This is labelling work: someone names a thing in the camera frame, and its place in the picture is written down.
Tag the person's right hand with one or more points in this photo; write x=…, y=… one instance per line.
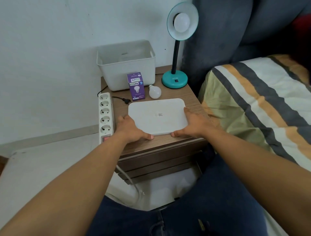
x=198, y=126

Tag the person's legs in blue jeans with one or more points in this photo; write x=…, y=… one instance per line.
x=206, y=206

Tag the purple light bulb box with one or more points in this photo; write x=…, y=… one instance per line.
x=136, y=87

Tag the grey upholstered headboard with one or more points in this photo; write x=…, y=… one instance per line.
x=223, y=36

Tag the white plastic lid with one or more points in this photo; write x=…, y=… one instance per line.
x=158, y=114

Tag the person's left thumb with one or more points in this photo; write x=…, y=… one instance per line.
x=147, y=136

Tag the teal desk lamp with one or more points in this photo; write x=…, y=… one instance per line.
x=175, y=79

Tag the person's left forearm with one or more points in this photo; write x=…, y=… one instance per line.
x=68, y=189

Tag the person's right thumb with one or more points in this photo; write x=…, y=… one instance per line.
x=177, y=134

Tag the person's right forearm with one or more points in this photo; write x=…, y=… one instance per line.
x=262, y=175

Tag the white power strip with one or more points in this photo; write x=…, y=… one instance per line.
x=105, y=114

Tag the striped blanket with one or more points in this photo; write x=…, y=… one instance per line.
x=257, y=102

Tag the dark red pillow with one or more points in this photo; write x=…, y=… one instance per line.
x=302, y=31

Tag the white light bulb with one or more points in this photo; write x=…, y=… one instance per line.
x=155, y=92

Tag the person's left hand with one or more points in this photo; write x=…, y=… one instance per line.
x=127, y=131

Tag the white plastic storage bin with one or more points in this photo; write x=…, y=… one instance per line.
x=121, y=70

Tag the brown wooden nightstand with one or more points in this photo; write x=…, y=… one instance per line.
x=160, y=155

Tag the white bulb in lamp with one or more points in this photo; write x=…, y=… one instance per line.
x=181, y=22

